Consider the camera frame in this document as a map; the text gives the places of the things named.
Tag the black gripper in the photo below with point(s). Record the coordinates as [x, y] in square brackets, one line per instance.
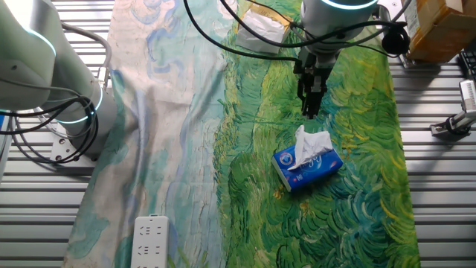
[316, 69]

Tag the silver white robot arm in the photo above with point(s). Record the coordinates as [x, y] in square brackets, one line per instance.
[37, 56]

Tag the blue tissue pack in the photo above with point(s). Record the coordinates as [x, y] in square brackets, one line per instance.
[316, 173]

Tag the gold tissue pack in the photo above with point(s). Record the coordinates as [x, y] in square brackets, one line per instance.
[260, 30]

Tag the cardboard box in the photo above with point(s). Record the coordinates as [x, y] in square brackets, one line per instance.
[439, 33]

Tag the painted landscape tablecloth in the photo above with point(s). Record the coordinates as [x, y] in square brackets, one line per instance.
[167, 111]

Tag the black keyboard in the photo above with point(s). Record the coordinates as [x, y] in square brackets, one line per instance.
[469, 63]

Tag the white power strip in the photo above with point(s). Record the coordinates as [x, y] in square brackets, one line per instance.
[149, 242]

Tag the silver base mounting plate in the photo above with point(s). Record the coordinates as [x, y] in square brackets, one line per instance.
[61, 147]

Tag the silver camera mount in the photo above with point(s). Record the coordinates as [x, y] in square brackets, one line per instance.
[451, 124]

